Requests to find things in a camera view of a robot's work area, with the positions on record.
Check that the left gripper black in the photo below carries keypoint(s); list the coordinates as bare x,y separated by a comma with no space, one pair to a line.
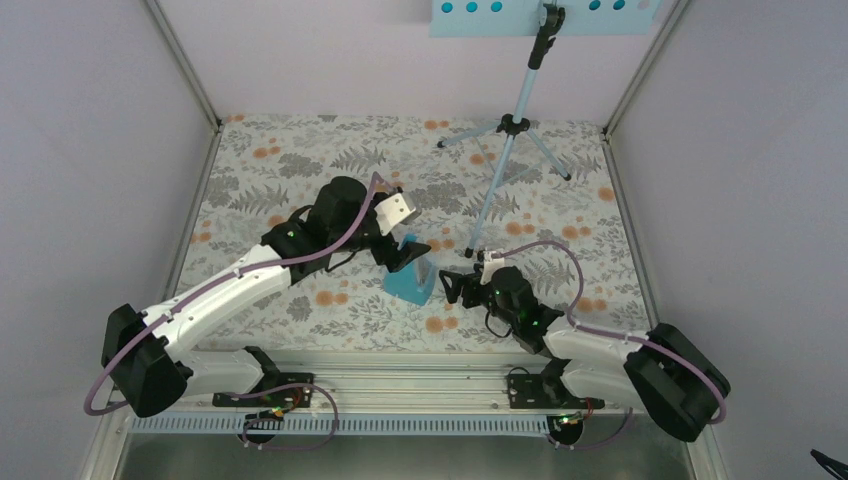
400,256

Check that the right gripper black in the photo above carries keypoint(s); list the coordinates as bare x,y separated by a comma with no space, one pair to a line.
469,281

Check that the blue metronome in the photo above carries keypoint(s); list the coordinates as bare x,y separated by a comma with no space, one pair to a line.
415,283

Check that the light blue music stand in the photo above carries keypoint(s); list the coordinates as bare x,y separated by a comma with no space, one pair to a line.
544,22

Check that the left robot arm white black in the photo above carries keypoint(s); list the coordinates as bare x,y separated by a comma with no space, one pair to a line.
149,356

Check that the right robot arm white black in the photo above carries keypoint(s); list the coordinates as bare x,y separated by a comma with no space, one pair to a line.
660,372

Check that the floral patterned table mat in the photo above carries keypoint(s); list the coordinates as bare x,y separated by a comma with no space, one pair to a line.
566,236

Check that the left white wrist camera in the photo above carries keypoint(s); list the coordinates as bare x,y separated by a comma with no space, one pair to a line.
398,208

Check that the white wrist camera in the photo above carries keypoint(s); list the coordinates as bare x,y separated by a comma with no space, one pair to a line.
398,208
491,261

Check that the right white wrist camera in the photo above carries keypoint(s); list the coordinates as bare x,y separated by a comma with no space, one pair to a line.
491,261

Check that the aluminium mounting rail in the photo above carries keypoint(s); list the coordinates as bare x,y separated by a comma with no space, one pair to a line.
352,382

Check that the left aluminium frame post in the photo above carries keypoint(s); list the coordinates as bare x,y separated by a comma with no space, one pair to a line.
184,63

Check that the aluminium frame post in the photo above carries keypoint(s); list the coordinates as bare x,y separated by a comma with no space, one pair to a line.
184,63
667,28

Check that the right aluminium frame post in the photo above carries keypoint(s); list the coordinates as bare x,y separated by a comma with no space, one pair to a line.
667,28

